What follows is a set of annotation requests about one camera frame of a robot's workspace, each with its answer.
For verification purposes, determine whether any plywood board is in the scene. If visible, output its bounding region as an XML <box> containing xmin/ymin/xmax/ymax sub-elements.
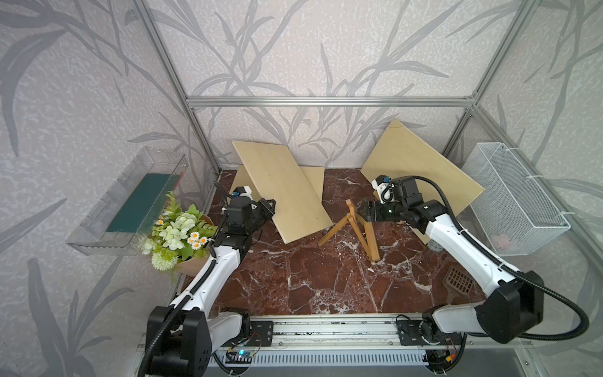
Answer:
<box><xmin>232</xmin><ymin>141</ymin><xmax>333</xmax><ymax>243</ymax></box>
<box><xmin>230</xmin><ymin>162</ymin><xmax>325</xmax><ymax>212</ymax></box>
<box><xmin>361</xmin><ymin>120</ymin><xmax>484</xmax><ymax>250</ymax></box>

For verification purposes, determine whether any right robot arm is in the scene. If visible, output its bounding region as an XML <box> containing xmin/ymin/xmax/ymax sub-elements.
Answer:
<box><xmin>360</xmin><ymin>175</ymin><xmax>590</xmax><ymax>344</ymax></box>

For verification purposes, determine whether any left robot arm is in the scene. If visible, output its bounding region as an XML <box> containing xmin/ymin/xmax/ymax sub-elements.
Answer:
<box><xmin>138</xmin><ymin>194</ymin><xmax>276</xmax><ymax>376</ymax></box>

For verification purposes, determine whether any clear plastic cup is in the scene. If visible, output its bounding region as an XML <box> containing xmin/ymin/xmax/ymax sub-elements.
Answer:
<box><xmin>426</xmin><ymin>240</ymin><xmax>444</xmax><ymax>253</ymax></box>

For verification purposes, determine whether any artificial flower bouquet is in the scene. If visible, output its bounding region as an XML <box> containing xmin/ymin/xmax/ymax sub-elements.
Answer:
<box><xmin>141</xmin><ymin>191</ymin><xmax>218</xmax><ymax>273</ymax></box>

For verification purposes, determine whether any brown plastic grid scoop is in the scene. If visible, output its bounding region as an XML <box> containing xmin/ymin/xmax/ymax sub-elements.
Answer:
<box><xmin>444</xmin><ymin>266</ymin><xmax>475</xmax><ymax>302</ymax></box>

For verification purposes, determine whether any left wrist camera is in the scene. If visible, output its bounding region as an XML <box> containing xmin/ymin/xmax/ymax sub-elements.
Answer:
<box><xmin>232</xmin><ymin>186</ymin><xmax>253</xmax><ymax>199</ymax></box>

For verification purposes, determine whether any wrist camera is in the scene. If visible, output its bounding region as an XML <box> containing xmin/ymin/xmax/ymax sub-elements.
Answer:
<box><xmin>372</xmin><ymin>175</ymin><xmax>394</xmax><ymax>204</ymax></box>
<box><xmin>232</xmin><ymin>186</ymin><xmax>253</xmax><ymax>199</ymax></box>

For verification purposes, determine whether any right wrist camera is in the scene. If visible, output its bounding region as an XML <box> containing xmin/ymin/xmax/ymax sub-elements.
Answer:
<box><xmin>372</xmin><ymin>175</ymin><xmax>394</xmax><ymax>204</ymax></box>

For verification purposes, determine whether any white wire mesh basket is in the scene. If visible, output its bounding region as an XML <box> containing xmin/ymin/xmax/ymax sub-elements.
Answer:
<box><xmin>463</xmin><ymin>142</ymin><xmax>571</xmax><ymax>257</ymax></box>

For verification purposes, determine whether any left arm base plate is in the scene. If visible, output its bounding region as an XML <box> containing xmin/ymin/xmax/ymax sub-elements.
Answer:
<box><xmin>223</xmin><ymin>320</ymin><xmax>274</xmax><ymax>348</ymax></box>

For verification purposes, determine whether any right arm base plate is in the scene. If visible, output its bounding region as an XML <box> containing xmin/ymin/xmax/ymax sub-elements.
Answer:
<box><xmin>395</xmin><ymin>317</ymin><xmax>463</xmax><ymax>347</ymax></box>

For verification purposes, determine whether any clear plastic wall bin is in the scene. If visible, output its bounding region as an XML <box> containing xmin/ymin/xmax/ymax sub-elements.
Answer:
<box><xmin>67</xmin><ymin>147</ymin><xmax>188</xmax><ymax>256</ymax></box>

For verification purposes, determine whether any aluminium mounting rail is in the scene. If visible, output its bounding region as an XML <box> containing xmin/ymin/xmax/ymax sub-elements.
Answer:
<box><xmin>136</xmin><ymin>314</ymin><xmax>538</xmax><ymax>352</ymax></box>

